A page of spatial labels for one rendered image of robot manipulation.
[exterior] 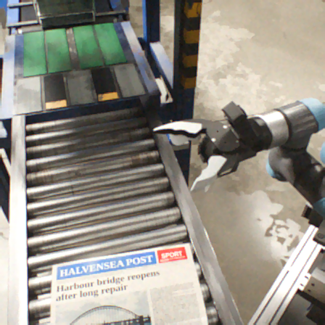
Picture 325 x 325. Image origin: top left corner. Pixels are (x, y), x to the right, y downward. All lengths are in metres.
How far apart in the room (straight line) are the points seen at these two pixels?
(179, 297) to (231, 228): 1.39
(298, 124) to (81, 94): 1.04
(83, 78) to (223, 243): 1.09
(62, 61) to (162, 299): 1.35
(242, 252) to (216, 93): 1.39
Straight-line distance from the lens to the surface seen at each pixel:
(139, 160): 1.31
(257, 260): 2.04
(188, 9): 1.42
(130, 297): 0.76
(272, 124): 0.76
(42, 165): 1.35
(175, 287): 0.76
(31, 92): 1.69
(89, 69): 1.79
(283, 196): 2.33
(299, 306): 1.74
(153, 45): 2.15
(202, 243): 1.09
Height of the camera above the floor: 1.72
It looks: 46 degrees down
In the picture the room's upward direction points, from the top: straight up
